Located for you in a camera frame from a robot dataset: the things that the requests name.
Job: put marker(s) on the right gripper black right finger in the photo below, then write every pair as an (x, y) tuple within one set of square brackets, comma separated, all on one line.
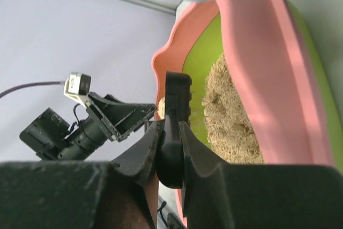
[(217, 194)]

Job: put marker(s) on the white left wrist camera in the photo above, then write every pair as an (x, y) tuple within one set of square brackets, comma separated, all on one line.
[(76, 88)]

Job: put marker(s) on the pink cat litter box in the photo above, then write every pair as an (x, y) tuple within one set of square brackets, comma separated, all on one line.
[(271, 70)]

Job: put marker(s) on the beige pellet cat litter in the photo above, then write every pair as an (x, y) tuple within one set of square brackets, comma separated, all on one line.
[(229, 131)]

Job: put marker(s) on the black slotted litter scoop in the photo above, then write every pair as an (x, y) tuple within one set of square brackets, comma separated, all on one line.
[(169, 160)]

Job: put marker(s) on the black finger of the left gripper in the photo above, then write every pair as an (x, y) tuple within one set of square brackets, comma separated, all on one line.
[(117, 119)]

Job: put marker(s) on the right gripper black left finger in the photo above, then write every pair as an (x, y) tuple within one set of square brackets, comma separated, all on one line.
[(121, 193)]

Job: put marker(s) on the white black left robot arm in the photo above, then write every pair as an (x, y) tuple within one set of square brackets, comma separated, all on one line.
[(52, 138)]

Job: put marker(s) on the beige litter clump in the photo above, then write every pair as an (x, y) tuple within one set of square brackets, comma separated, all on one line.
[(161, 108)]

